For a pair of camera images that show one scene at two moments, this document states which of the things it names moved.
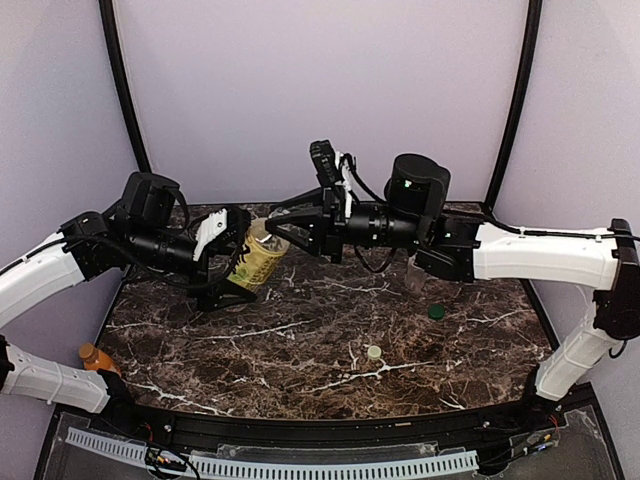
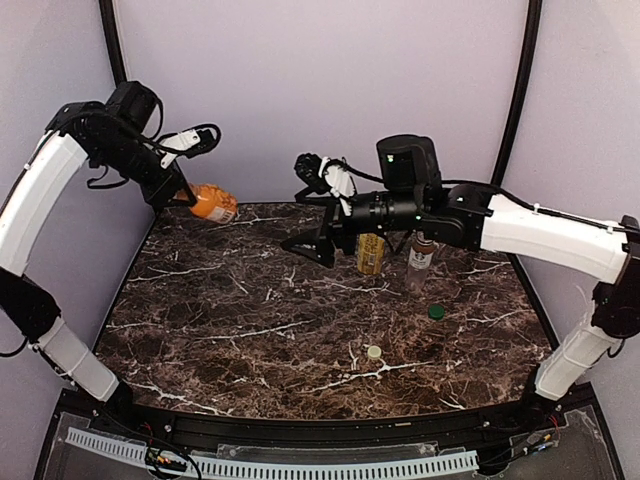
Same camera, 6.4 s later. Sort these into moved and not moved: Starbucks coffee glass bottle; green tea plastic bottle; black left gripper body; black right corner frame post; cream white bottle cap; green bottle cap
Moved: green tea plastic bottle; black left gripper body
Not moved: green bottle cap; black right corner frame post; Starbucks coffee glass bottle; cream white bottle cap
